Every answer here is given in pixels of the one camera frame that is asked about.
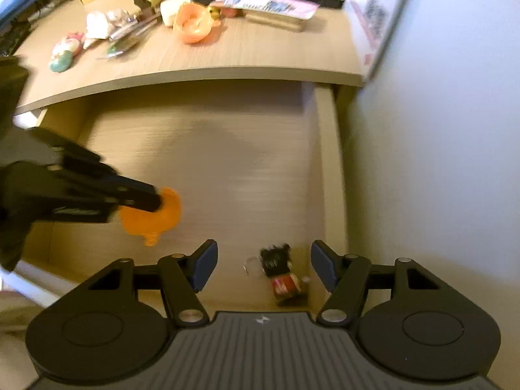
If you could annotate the white and red carton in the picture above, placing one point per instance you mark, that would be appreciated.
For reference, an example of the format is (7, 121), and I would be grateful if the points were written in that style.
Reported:
(378, 20)

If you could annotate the wooden drawer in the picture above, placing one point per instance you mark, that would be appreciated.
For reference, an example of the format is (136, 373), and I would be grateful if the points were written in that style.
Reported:
(227, 162)

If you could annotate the pink round toy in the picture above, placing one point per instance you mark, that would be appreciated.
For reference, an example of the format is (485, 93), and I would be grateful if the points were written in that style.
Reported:
(69, 44)

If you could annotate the teal round toy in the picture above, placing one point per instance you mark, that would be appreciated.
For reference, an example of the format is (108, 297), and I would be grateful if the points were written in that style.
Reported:
(61, 63)

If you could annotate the small red toy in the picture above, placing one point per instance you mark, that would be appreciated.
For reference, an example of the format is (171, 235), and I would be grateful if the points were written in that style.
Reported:
(231, 12)

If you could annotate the orange plastic toy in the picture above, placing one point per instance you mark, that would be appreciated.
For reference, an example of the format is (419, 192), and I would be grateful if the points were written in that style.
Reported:
(162, 215)

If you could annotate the black keyboard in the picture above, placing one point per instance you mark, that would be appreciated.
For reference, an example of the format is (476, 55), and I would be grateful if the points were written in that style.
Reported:
(12, 40)

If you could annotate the clear snack packet green label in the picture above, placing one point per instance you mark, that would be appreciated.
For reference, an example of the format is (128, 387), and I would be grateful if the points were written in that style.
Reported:
(130, 36)

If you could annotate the white squishy toy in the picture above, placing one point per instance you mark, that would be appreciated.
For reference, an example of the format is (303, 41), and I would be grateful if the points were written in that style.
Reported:
(172, 10)

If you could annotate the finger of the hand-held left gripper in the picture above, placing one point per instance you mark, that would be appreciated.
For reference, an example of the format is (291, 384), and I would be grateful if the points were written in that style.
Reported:
(138, 196)
(81, 210)

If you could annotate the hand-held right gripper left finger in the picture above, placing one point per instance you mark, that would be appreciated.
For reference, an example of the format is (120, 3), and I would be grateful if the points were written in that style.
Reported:
(205, 265)

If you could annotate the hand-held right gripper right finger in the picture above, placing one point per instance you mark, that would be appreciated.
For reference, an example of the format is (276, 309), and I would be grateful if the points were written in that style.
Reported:
(323, 266)

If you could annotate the orange plastic bowl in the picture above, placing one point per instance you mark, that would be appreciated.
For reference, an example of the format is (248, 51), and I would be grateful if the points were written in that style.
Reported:
(195, 24)

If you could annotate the clear wrapped toy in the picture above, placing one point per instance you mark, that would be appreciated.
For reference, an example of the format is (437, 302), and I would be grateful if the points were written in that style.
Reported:
(122, 18)

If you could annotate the pink packet of sticks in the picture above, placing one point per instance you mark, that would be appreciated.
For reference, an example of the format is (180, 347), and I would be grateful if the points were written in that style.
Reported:
(268, 8)

